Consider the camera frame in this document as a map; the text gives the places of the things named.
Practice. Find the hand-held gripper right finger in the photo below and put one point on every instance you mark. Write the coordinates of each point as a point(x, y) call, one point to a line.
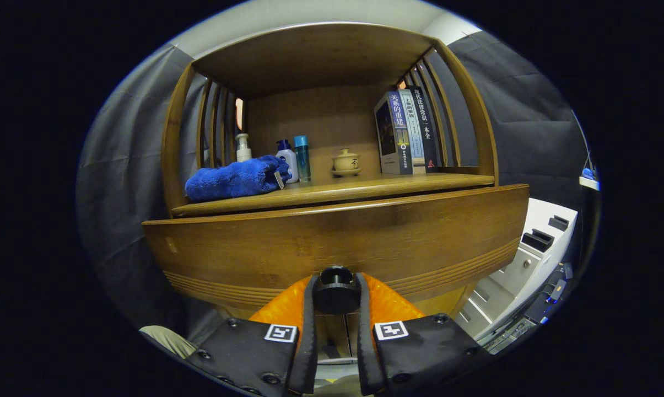
point(367, 342)

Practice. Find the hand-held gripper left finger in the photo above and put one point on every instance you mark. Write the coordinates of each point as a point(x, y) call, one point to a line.
point(305, 342)

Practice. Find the white drawer unit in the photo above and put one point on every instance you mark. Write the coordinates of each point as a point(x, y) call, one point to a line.
point(508, 281)

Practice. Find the wooden countertop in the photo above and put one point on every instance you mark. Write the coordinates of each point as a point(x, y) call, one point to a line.
point(365, 184)

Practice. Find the black open box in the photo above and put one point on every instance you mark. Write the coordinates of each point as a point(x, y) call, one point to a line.
point(559, 223)
point(536, 241)

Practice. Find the wooden cabinet with slatted sides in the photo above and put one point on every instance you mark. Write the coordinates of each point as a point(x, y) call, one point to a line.
point(309, 116)

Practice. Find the person's trouser leg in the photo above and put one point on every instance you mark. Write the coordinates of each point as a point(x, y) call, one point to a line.
point(169, 339)

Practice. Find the dark electronic device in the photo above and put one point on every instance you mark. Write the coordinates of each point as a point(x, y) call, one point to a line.
point(530, 314)

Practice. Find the beige ceramic saucer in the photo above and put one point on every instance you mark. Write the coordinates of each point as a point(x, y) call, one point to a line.
point(346, 173)

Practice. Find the white bottle with blue cap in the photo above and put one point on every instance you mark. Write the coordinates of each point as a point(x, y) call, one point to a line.
point(289, 162)

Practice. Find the blue plush towel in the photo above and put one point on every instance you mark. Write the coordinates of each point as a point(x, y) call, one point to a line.
point(227, 179)

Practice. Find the teal slim bottle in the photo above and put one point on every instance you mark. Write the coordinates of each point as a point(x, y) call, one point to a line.
point(302, 160)

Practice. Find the beige lidded ceramic cup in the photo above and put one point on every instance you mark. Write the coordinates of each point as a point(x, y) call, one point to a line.
point(346, 161)

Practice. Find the white pump bottle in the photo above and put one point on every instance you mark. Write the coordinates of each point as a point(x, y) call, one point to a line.
point(243, 151)

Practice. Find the white spine book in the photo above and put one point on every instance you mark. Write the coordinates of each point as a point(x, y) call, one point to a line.
point(414, 138)

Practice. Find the dark blue cover book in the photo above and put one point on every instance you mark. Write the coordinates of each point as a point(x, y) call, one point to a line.
point(388, 132)

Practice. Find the black spine book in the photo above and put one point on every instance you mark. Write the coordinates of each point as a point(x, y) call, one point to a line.
point(426, 127)

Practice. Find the white power strip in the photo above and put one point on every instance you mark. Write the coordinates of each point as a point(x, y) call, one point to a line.
point(588, 181)

